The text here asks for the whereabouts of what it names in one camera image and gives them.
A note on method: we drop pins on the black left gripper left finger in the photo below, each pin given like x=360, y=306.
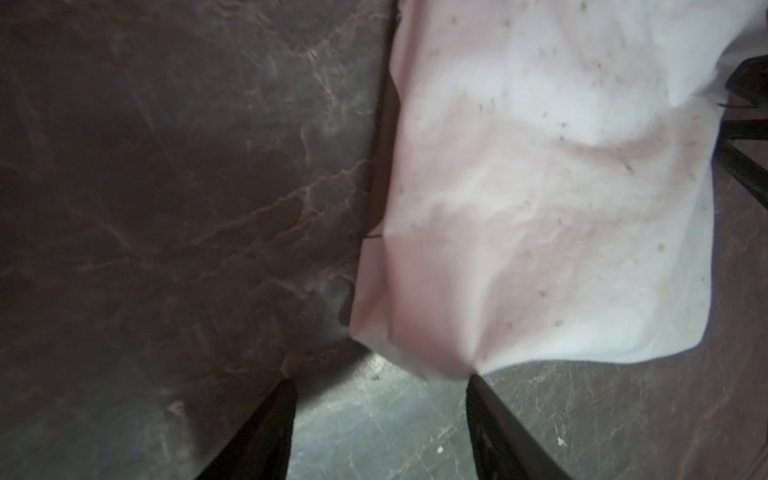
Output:
x=261, y=448

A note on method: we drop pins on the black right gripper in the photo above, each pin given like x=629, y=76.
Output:
x=747, y=82

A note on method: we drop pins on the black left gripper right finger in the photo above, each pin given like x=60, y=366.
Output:
x=502, y=448

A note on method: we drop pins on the white tank top navy trim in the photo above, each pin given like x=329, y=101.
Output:
x=551, y=195

